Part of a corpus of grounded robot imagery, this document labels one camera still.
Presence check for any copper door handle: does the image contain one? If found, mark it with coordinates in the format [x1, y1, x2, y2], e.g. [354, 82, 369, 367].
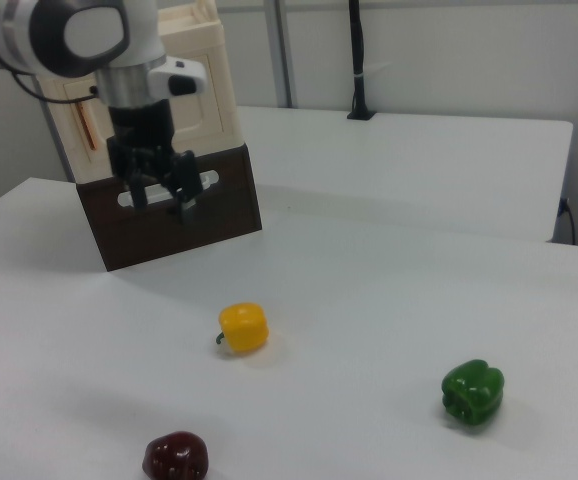
[75, 98, 99, 152]

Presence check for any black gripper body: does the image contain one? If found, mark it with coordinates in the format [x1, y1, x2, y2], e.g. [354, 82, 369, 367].
[106, 97, 178, 190]

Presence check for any dark red toy apple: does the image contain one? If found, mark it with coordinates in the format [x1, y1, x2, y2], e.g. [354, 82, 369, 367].
[142, 430, 211, 480]

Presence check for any black camera pole stand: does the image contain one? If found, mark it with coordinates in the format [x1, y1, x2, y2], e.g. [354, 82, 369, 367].
[345, 0, 379, 122]

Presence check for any cream plastic toy cabinet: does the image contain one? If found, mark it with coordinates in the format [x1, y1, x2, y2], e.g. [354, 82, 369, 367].
[33, 0, 246, 186]

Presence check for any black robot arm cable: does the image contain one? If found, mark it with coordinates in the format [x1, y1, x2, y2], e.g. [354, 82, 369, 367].
[7, 68, 101, 103]

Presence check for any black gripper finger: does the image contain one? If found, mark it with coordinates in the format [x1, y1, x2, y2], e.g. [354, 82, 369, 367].
[167, 148, 206, 226]
[127, 169, 150, 212]

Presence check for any grey partition post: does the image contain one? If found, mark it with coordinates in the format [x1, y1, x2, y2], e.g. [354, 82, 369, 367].
[262, 0, 296, 109]

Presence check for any white drawer handle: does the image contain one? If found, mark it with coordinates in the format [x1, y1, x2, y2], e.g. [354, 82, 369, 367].
[117, 169, 220, 209]

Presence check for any yellow toy bell pepper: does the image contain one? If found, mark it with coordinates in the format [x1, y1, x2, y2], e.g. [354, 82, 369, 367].
[213, 301, 271, 355]

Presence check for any dark brown base drawer box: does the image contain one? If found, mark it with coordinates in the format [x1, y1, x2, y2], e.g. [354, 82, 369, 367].
[75, 143, 264, 273]

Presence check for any black wall power cable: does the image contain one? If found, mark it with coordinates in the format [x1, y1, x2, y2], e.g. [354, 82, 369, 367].
[558, 196, 578, 246]

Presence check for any green toy bell pepper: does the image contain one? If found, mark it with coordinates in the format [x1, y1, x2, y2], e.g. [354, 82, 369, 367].
[440, 358, 506, 427]

